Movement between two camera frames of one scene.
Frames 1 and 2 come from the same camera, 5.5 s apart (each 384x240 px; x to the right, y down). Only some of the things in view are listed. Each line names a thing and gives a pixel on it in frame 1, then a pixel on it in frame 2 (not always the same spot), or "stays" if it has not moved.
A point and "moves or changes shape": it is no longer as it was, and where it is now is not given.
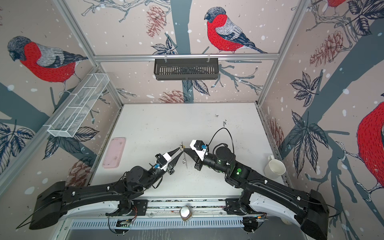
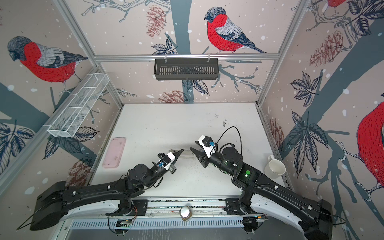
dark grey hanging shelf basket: [186, 69] stays
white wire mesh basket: [75, 112] stays
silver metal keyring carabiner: [182, 147] moves or changes shape
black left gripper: [173, 162] stays
